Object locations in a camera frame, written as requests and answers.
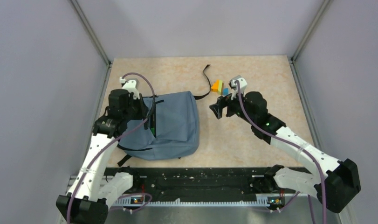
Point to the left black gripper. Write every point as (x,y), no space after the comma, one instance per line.
(143,108)

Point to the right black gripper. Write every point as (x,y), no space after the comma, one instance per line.
(226,101)

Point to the blue student backpack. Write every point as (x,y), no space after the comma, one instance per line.
(177,130)

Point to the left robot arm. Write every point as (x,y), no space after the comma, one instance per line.
(86,201)

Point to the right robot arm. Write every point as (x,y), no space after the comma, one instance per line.
(332,181)

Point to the coloured sticky note stack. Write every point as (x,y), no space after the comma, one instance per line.
(219,88)

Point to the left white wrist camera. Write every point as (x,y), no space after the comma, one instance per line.
(131,85)

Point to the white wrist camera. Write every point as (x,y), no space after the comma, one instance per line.
(131,85)
(237,84)

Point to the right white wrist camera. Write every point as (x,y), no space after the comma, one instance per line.
(237,84)

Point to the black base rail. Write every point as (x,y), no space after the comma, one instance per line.
(200,185)

